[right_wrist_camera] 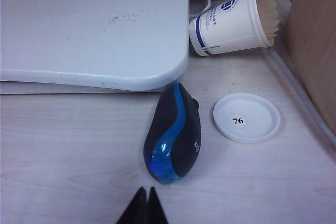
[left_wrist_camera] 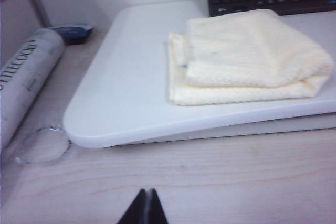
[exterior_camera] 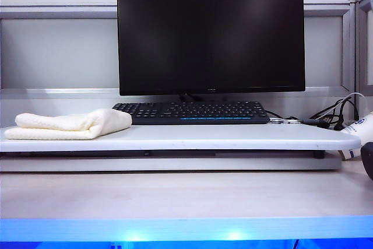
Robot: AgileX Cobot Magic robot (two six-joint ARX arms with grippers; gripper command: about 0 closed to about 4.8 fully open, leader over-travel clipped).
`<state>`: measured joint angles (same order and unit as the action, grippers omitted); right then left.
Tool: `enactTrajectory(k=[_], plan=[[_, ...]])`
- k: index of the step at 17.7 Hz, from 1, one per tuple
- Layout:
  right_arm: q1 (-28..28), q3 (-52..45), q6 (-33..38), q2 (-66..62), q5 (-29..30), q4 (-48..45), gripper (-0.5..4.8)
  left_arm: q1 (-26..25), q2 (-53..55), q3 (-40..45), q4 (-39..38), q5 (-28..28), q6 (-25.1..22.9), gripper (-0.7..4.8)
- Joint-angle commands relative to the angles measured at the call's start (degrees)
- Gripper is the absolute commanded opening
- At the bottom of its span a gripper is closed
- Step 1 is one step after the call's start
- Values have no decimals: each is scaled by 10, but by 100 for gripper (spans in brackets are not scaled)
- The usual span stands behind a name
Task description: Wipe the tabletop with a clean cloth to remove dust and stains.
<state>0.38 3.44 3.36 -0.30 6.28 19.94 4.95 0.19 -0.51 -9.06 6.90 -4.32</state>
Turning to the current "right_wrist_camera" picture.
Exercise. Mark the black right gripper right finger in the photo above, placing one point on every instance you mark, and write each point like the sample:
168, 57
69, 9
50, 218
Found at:
156, 208

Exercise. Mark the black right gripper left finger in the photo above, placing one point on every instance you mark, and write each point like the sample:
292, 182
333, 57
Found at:
139, 208

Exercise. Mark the black and blue computer mouse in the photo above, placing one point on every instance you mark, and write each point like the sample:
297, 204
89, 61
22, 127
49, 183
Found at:
173, 134

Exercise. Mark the white lid with number 76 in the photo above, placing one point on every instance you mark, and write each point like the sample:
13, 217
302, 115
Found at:
246, 119

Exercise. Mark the white monitor riser stand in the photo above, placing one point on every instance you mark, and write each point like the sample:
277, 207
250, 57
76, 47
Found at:
92, 37

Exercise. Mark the wooden sticks bundle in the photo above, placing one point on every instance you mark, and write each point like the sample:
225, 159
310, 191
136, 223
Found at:
267, 14

